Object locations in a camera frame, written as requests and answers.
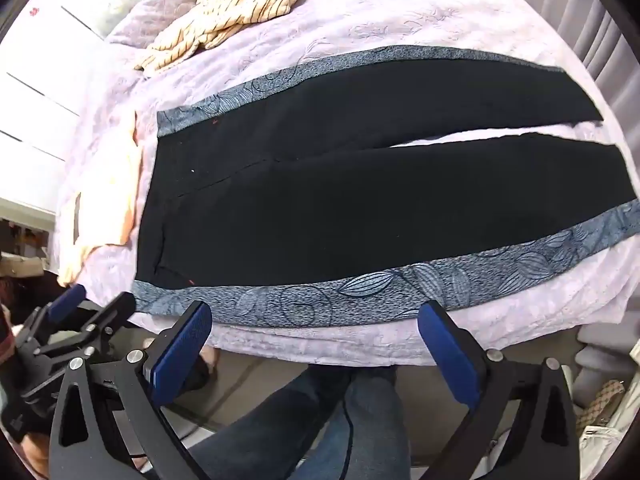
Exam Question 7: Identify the white wardrobe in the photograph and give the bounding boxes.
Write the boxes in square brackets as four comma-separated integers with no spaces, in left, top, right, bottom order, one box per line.
[0,0,146,213]

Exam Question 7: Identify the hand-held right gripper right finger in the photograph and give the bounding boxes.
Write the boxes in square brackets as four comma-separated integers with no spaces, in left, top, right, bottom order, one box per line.
[417,302,584,480]

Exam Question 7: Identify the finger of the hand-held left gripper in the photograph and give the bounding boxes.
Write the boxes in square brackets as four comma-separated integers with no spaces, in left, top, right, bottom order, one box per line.
[75,291,137,347]
[30,284,87,342]

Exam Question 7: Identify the peach cloth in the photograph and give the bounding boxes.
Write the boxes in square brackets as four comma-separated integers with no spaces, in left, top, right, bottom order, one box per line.
[57,110,147,286]

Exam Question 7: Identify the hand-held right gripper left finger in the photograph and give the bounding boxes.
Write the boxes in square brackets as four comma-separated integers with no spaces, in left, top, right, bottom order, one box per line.
[47,301,213,480]

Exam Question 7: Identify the lilac embossed bed blanket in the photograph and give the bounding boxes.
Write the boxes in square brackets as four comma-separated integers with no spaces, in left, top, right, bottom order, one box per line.
[50,0,640,367]

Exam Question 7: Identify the black pants grey printed stripes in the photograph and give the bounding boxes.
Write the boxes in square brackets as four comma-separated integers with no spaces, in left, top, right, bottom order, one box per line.
[134,46,636,328]

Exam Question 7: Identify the cream striped garment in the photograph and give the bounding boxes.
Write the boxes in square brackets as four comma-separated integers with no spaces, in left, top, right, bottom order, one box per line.
[134,0,361,73]

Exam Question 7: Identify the pale curtain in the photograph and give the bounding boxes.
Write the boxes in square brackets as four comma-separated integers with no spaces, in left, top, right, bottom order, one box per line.
[475,0,637,81]

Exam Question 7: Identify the beige patterned bag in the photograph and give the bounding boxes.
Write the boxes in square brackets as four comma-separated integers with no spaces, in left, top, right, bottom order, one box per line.
[575,379,626,437]

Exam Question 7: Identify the person's right leg in jeans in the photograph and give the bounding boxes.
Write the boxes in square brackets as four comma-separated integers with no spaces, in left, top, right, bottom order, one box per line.
[295,366,412,480]

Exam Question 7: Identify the white bag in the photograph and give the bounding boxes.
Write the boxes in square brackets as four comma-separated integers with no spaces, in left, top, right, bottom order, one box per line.
[580,400,640,480]

